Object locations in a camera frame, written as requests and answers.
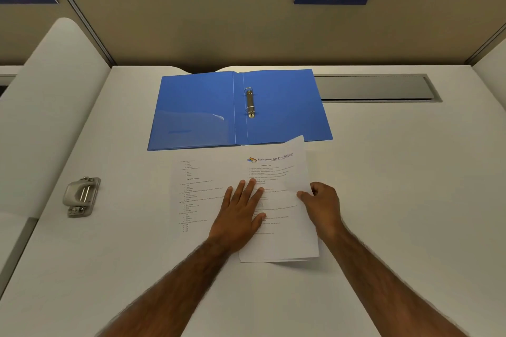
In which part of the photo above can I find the person's right hand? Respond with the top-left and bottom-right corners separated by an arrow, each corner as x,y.
296,181 -> 342,241

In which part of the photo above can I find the person's left hand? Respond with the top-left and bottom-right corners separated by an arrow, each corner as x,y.
207,179 -> 267,254

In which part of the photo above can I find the stack of printed white papers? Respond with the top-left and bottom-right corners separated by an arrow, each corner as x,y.
239,135 -> 320,263

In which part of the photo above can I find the person's right forearm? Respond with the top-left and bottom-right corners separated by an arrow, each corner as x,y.
315,225 -> 472,337

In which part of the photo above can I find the person's left forearm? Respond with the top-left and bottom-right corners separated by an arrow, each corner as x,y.
94,236 -> 240,337

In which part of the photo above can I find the single printed white sheet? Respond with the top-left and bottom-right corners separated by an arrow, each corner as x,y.
169,158 -> 250,235

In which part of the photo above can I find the silver metal hole punch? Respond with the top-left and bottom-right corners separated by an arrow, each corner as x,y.
62,176 -> 102,219

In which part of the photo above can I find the wide beige partition panel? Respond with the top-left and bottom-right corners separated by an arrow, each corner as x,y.
59,0 -> 506,67

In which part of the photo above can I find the white curved side divider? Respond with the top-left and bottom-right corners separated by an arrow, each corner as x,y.
472,38 -> 506,89
0,17 -> 112,220

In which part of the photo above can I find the narrow beige partition panel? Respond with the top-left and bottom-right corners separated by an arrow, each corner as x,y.
0,0 -> 116,66

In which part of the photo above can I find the open blue ring binder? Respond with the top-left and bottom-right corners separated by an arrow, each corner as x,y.
147,68 -> 334,152

